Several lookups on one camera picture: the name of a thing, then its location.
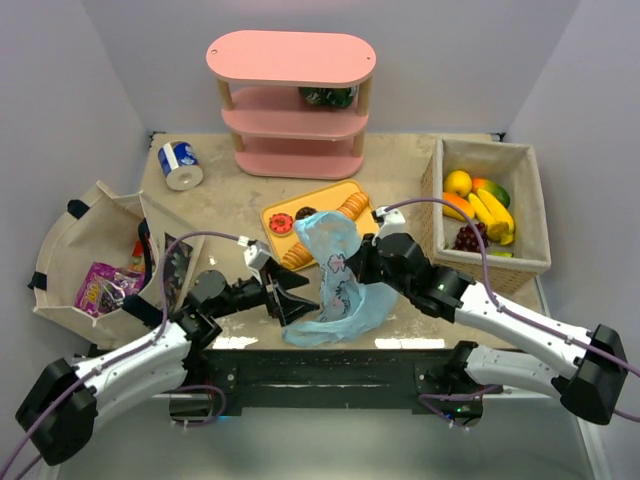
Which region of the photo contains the light blue plastic bag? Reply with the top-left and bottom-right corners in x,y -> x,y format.
282,211 -> 398,348

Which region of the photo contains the orange yellow mango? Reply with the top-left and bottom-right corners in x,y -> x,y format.
442,192 -> 475,222

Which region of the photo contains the purple snack packet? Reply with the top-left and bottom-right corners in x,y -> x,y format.
75,262 -> 144,318

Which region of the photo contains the beige canvas tote bag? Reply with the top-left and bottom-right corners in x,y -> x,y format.
29,182 -> 195,350

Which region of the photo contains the red-brown chip bag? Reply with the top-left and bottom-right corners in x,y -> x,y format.
163,241 -> 193,312

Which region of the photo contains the red snack packet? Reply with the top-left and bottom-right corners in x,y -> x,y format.
126,240 -> 153,274

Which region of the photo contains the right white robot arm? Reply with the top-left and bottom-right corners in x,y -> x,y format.
345,233 -> 629,425

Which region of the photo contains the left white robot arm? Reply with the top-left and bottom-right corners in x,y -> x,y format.
16,259 -> 319,466

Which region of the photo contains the long baguette bread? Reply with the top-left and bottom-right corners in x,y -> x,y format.
281,192 -> 369,270

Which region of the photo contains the purple grape bunch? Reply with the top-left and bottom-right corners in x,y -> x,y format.
453,222 -> 489,253

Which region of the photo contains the chocolate donut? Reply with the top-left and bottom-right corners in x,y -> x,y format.
295,206 -> 317,221

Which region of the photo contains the yellow plastic tray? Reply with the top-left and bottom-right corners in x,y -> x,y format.
260,180 -> 378,271

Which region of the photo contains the yellow banana bunch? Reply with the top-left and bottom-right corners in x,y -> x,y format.
467,188 -> 515,246

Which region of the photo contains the green fruit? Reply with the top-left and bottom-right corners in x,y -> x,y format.
489,251 -> 514,258

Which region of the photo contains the red green mango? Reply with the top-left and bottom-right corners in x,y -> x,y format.
472,177 -> 511,208

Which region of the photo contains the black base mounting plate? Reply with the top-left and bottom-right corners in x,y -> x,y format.
169,342 -> 491,426

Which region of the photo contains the blue white paper roll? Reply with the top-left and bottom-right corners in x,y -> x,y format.
157,141 -> 204,191

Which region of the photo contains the pink three-tier shelf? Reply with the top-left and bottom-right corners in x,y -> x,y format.
206,30 -> 376,180

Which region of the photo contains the wicker basket with liner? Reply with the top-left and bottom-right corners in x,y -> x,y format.
415,138 -> 551,295

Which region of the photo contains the green snack packet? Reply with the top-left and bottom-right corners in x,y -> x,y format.
298,86 -> 358,109

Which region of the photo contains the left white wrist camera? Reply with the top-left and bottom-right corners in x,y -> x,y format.
243,240 -> 272,275

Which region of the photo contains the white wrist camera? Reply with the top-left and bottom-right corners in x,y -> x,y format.
243,240 -> 272,275
372,207 -> 406,239

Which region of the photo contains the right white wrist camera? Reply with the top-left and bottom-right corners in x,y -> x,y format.
372,207 -> 406,239

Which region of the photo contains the aluminium frame rail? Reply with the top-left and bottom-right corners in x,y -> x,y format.
64,355 -> 591,401

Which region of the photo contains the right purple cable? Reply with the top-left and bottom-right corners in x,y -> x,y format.
379,197 -> 640,421

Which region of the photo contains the purple cable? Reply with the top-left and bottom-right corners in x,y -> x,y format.
0,230 -> 251,480
379,197 -> 640,421

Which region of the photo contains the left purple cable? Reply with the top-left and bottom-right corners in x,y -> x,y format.
0,230 -> 251,480

